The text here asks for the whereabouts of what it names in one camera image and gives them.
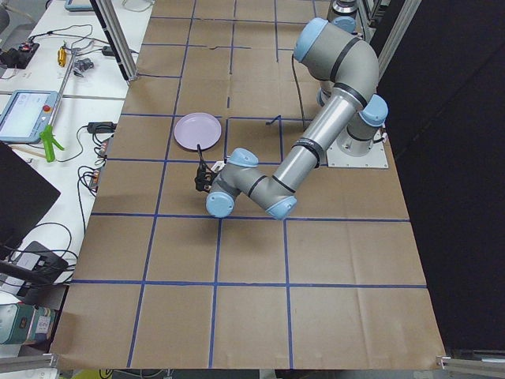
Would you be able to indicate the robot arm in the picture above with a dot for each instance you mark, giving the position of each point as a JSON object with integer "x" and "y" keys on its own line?
{"x": 330, "y": 54}

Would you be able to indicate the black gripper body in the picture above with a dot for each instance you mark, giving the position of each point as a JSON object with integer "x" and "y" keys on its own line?
{"x": 201, "y": 181}

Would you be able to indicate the green plastic clamp tool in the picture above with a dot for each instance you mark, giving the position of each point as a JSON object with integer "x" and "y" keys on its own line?
{"x": 49, "y": 143}

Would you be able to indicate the yellow handled tool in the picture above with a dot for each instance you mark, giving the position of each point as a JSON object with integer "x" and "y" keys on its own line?
{"x": 61, "y": 56}

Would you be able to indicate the teach pendant tablet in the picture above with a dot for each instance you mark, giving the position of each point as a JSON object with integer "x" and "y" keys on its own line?
{"x": 26, "y": 115}

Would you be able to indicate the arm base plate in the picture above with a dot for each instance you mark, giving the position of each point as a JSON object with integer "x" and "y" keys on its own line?
{"x": 359, "y": 145}

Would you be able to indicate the white angular mug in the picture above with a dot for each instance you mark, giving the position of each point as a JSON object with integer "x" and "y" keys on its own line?
{"x": 218, "y": 166}

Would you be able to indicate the long metal rod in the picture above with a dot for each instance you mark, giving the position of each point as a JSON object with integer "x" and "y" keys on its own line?
{"x": 61, "y": 90}

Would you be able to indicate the aluminium frame post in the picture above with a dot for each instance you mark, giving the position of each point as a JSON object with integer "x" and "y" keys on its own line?
{"x": 108, "y": 19}

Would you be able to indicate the lavender plate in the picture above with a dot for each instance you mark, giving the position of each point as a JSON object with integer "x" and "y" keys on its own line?
{"x": 197, "y": 130}

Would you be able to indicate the black power adapter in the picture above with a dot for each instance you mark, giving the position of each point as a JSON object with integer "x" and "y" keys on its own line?
{"x": 101, "y": 127}

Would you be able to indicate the black monitor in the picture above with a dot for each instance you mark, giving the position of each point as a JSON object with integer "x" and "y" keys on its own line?
{"x": 26, "y": 197}

